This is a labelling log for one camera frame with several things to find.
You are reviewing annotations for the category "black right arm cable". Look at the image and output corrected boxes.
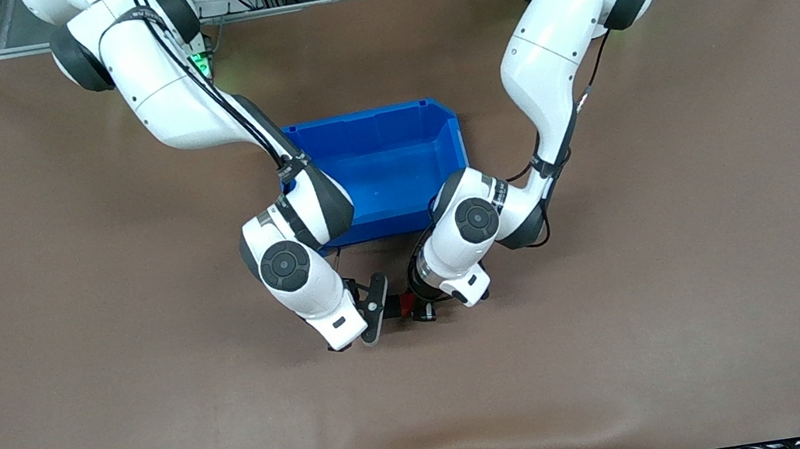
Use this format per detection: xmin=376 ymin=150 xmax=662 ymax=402
xmin=130 ymin=0 xmax=307 ymax=193

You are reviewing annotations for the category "blue plastic storage bin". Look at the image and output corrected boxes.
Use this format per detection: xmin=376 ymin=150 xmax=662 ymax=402
xmin=280 ymin=94 xmax=481 ymax=256

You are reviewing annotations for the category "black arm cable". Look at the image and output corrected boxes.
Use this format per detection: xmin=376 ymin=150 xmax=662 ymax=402
xmin=486 ymin=0 xmax=706 ymax=251
xmin=130 ymin=0 xmax=307 ymax=193

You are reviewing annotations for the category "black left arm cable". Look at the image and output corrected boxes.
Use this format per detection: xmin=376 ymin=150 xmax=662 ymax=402
xmin=486 ymin=0 xmax=706 ymax=251

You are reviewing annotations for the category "brown table mat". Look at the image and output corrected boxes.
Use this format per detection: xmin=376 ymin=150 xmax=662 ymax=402
xmin=0 ymin=0 xmax=800 ymax=449

